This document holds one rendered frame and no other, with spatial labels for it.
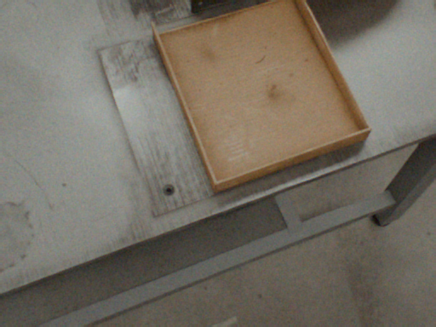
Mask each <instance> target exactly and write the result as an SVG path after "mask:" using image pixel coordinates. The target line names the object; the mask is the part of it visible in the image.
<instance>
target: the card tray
mask: <svg viewBox="0 0 436 327"><path fill-rule="evenodd" d="M151 25H152V35H153V38H154V40H155V43H156V44H157V46H158V50H159V52H160V54H161V56H162V59H163V63H164V65H165V67H166V70H167V73H168V75H169V79H170V81H171V83H172V86H173V88H174V91H175V94H176V96H177V99H178V101H179V103H180V106H181V108H182V111H183V112H184V115H185V117H186V120H187V123H188V126H189V128H190V130H191V132H192V136H193V139H194V140H195V144H196V147H197V149H198V152H199V155H200V157H201V159H202V162H203V164H204V167H205V170H206V172H207V175H208V177H209V182H210V184H211V186H212V188H213V191H214V193H218V192H222V191H224V190H226V189H229V188H232V187H235V186H238V185H241V184H244V183H246V182H248V181H253V180H254V179H256V178H259V177H261V176H263V175H268V174H271V173H272V172H275V171H278V170H281V169H284V168H287V167H290V166H293V165H296V164H299V163H302V162H305V161H307V160H309V159H312V158H316V157H319V156H321V155H324V154H326V153H330V152H333V151H336V150H339V149H342V148H344V147H346V146H351V145H353V144H356V143H358V142H360V141H363V140H366V139H367V138H368V136H369V134H370V132H371V130H372V127H371V125H370V123H369V121H368V119H367V117H366V116H365V114H364V111H363V109H361V107H360V105H359V103H358V101H357V99H356V97H355V95H354V93H353V91H352V89H351V87H350V85H349V83H348V82H347V80H346V78H345V76H344V74H343V72H342V70H341V67H340V65H339V63H338V61H337V60H336V58H335V56H334V54H333V52H332V50H331V48H330V46H329V44H328V42H327V40H326V39H324V36H323V33H322V32H321V30H320V28H319V26H318V23H317V21H316V20H315V19H314V17H313V14H312V12H311V10H310V8H309V7H308V5H307V1H306V0H272V1H269V2H266V3H263V4H260V5H257V6H254V7H250V8H246V9H241V10H239V11H235V12H232V13H229V14H224V15H221V16H216V17H214V18H210V19H207V20H202V21H199V22H196V23H193V24H190V25H187V26H181V27H177V28H175V29H171V30H168V31H165V32H160V33H158V32H157V30H156V28H155V25H154V24H153V22H151Z"/></svg>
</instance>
